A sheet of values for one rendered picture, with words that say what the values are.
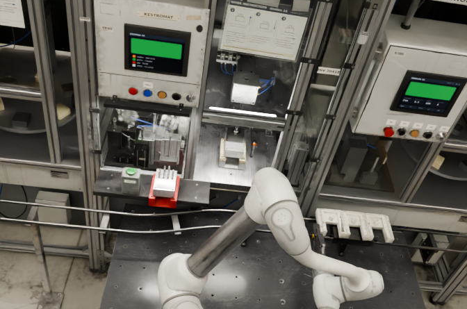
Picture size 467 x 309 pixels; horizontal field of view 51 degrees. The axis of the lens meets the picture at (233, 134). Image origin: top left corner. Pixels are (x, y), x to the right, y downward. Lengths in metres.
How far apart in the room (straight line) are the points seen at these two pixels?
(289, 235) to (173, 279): 0.60
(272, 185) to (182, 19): 0.69
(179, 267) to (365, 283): 0.75
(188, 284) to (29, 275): 1.41
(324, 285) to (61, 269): 1.68
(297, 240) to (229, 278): 0.75
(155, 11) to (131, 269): 1.18
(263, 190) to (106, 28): 0.84
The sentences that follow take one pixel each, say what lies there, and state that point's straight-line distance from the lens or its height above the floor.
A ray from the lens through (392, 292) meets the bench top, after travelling 2.57.
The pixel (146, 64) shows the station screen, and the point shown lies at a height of 1.58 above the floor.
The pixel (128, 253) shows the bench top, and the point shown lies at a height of 0.68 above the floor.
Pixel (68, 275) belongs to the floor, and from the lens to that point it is 3.17.
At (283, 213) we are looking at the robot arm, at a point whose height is 1.45.
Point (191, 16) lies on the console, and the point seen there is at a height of 1.80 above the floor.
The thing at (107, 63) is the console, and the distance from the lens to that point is 2.01.
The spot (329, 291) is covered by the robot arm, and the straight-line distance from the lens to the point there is 2.13.
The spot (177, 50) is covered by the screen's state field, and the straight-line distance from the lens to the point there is 1.89.
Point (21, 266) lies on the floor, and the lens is 3.26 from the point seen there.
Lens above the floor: 2.67
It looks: 41 degrees down
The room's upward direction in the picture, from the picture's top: 11 degrees clockwise
